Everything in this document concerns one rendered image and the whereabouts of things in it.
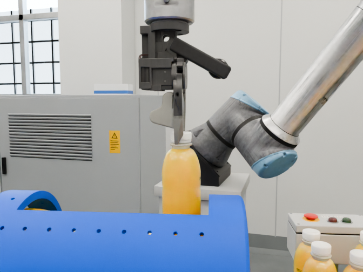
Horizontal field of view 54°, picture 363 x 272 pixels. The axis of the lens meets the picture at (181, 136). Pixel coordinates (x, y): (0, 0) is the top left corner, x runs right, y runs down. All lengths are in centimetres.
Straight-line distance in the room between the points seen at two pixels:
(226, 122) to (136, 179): 111
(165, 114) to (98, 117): 173
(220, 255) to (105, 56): 298
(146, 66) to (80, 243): 32
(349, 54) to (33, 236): 92
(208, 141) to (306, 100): 38
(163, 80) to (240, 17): 282
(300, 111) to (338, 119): 219
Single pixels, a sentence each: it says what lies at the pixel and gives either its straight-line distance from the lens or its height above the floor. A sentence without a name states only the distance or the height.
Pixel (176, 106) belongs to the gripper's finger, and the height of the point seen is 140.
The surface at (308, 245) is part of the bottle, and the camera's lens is 89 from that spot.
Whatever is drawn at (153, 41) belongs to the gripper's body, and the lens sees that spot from 65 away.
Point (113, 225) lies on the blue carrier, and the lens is 62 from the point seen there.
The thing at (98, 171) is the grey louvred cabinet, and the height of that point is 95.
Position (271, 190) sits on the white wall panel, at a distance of 341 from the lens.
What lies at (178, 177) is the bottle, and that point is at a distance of 63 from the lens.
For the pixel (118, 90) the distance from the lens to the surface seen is 246.
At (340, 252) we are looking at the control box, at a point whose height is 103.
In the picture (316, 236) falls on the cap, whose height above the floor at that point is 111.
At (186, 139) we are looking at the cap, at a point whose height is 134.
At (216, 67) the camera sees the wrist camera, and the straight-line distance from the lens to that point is 63.
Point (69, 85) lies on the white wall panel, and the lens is 361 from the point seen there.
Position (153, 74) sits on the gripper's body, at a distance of 63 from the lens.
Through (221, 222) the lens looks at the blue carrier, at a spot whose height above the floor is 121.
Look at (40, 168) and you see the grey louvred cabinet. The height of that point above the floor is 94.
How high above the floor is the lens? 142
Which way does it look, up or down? 6 degrees down
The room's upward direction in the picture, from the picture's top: straight up
